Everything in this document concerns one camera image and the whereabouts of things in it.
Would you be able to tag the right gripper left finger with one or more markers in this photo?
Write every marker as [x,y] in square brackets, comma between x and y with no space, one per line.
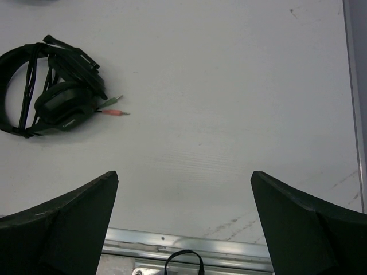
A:
[64,235]

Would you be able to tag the black headset with cable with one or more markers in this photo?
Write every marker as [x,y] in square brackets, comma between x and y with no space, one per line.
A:
[72,93]

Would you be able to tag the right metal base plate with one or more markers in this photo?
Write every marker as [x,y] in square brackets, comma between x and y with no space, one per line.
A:
[112,264]

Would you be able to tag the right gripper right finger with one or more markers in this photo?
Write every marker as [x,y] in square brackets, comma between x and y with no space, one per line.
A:
[305,234]

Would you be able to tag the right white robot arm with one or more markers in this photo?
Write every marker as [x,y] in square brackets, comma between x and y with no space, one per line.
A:
[183,262]

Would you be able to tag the metal table edge rail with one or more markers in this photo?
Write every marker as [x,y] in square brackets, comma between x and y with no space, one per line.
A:
[154,245]

